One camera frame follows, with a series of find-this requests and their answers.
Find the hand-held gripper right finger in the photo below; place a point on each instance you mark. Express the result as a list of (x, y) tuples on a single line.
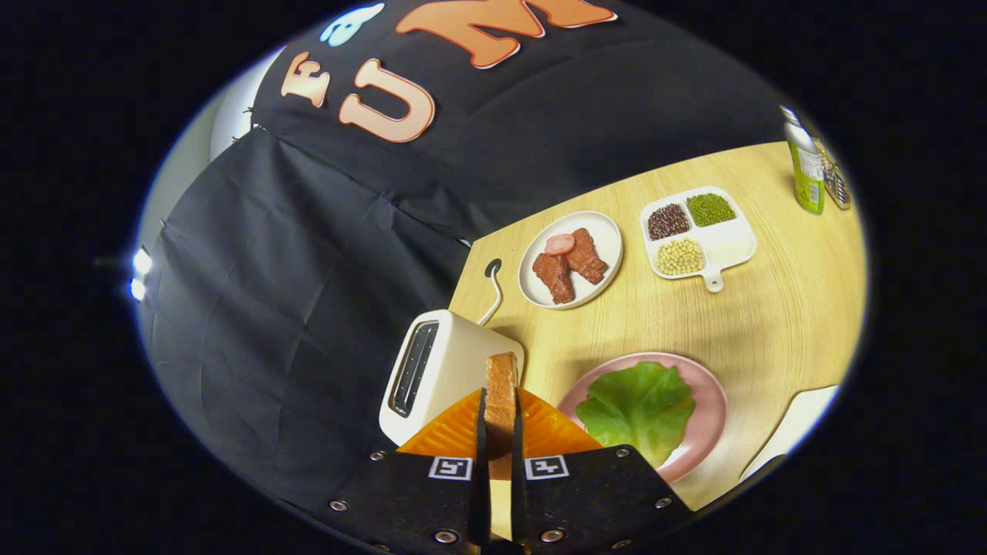
[(518, 493)]

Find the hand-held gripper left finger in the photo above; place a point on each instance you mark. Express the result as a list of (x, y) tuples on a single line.
[(482, 478)]

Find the toasted bread slice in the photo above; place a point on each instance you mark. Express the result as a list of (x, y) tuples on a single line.
[(501, 393)]

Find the green lettuce leaf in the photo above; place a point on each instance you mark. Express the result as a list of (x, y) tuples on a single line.
[(636, 408)]

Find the white toaster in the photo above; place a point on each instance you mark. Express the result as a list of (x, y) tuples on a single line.
[(455, 362)]

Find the round pink plate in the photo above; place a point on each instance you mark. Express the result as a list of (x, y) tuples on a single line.
[(709, 408)]

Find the brown meat piece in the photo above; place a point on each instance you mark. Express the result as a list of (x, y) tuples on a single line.
[(590, 258), (557, 279)]

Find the pink sausage slice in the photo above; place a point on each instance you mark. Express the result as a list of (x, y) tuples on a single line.
[(560, 244)]

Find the black backdrop cloth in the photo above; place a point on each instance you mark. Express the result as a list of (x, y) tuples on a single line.
[(308, 270)]

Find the round white plate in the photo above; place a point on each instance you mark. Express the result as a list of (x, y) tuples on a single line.
[(605, 235)]

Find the pile of soybeans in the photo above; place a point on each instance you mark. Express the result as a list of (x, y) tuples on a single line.
[(679, 257)]

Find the small white dish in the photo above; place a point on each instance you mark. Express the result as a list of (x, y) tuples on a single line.
[(798, 420)]

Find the pile of dark beans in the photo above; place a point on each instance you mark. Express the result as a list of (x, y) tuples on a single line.
[(668, 221)]

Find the white divided dish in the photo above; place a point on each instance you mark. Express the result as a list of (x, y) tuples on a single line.
[(729, 243)]

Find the pile of green beans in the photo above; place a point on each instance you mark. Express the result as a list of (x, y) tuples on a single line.
[(710, 209)]

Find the bright lamp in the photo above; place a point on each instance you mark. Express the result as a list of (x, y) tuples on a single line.
[(142, 262), (137, 290)]

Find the green label metal bottle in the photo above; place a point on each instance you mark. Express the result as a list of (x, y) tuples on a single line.
[(808, 173)]

